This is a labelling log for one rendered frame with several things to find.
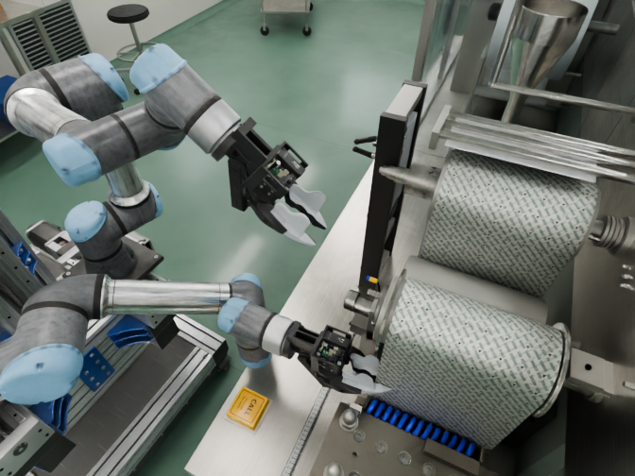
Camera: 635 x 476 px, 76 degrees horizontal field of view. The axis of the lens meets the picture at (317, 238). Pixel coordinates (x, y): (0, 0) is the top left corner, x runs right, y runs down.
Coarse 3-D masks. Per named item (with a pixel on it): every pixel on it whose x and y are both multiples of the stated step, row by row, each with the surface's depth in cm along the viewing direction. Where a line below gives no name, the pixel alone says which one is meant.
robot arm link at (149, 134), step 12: (132, 108) 62; (144, 108) 62; (132, 120) 61; (144, 120) 62; (156, 120) 61; (132, 132) 61; (144, 132) 62; (156, 132) 63; (168, 132) 64; (180, 132) 65; (144, 144) 62; (156, 144) 64; (168, 144) 68
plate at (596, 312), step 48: (624, 48) 109; (624, 96) 95; (624, 144) 84; (624, 192) 76; (576, 288) 83; (624, 288) 62; (576, 336) 74; (624, 336) 58; (624, 384) 50; (576, 432) 62; (624, 432) 50
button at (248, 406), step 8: (240, 392) 92; (248, 392) 92; (240, 400) 91; (248, 400) 91; (256, 400) 91; (264, 400) 91; (232, 408) 90; (240, 408) 90; (248, 408) 90; (256, 408) 90; (264, 408) 90; (232, 416) 88; (240, 416) 88; (248, 416) 88; (256, 416) 88; (248, 424) 87; (256, 424) 89
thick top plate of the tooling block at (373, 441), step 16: (336, 416) 78; (368, 416) 78; (336, 432) 76; (352, 432) 76; (368, 432) 76; (384, 432) 76; (400, 432) 76; (320, 448) 74; (336, 448) 74; (352, 448) 74; (368, 448) 74; (384, 448) 75; (400, 448) 74; (416, 448) 74; (320, 464) 73; (352, 464) 73; (368, 464) 73; (384, 464) 73; (400, 464) 73; (416, 464) 73; (432, 464) 73
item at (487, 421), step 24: (384, 360) 69; (408, 384) 71; (432, 384) 68; (456, 384) 64; (408, 408) 78; (432, 408) 73; (456, 408) 69; (480, 408) 66; (504, 408) 63; (456, 432) 76; (480, 432) 72; (504, 432) 68
